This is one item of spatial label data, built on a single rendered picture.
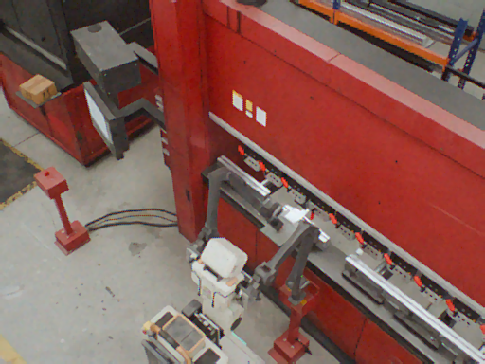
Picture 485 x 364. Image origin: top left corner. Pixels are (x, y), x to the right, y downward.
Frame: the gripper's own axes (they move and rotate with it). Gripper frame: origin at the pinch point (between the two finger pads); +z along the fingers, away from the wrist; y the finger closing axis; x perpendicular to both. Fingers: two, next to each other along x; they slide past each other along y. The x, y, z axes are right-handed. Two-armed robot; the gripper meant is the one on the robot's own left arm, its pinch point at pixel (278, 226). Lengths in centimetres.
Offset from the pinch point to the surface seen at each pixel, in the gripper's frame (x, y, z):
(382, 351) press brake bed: 18, -91, 41
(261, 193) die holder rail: -10.4, 31.3, 13.4
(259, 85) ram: -53, 37, -67
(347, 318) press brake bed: 16, -62, 39
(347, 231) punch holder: -22.9, -41.4, -11.5
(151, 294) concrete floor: 104, 73, 61
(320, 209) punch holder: -23.9, -19.7, -12.9
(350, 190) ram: -39, -37, -41
